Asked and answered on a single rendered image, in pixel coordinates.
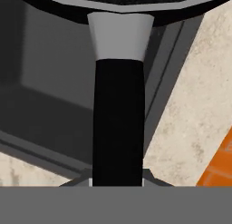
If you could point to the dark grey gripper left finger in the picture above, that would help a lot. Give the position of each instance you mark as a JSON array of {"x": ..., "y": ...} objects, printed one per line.
[{"x": 80, "y": 180}]

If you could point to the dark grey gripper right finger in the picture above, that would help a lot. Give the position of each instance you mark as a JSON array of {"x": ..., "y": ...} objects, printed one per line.
[{"x": 150, "y": 178}]

